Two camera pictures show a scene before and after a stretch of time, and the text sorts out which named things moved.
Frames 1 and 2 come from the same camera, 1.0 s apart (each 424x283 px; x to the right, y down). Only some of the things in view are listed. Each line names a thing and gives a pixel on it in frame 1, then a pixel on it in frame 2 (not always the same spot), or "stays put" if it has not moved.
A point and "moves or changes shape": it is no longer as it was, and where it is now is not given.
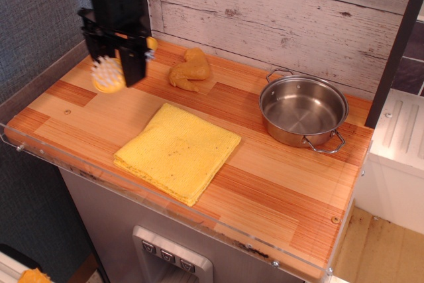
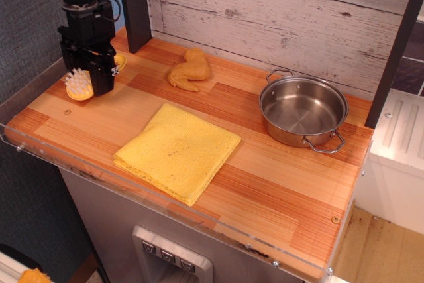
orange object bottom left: (34, 276) stays put
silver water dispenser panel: (163, 261) stays put
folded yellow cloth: (179, 152) stays put
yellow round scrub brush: (106, 72) moves or changes shape
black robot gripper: (118, 17) to (90, 25)
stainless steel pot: (296, 109) stays put
